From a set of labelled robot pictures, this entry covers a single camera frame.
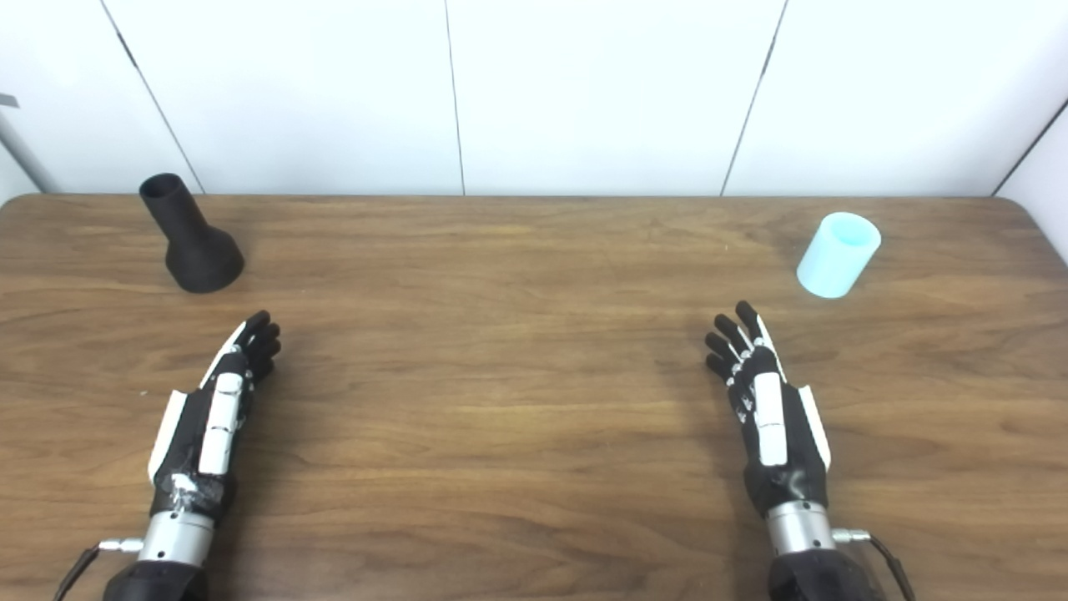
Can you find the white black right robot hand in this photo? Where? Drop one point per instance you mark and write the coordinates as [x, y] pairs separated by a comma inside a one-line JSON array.
[[769, 417]]

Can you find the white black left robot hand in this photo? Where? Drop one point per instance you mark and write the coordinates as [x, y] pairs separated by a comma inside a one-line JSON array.
[[219, 417]]

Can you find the black funnel-shaped nozzle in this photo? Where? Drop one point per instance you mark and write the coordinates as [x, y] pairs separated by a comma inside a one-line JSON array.
[[196, 250]]

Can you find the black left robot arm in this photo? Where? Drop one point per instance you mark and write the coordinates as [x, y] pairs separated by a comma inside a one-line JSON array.
[[171, 542]]

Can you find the grey corner post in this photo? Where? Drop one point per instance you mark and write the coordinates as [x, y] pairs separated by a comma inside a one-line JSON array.
[[21, 154]]

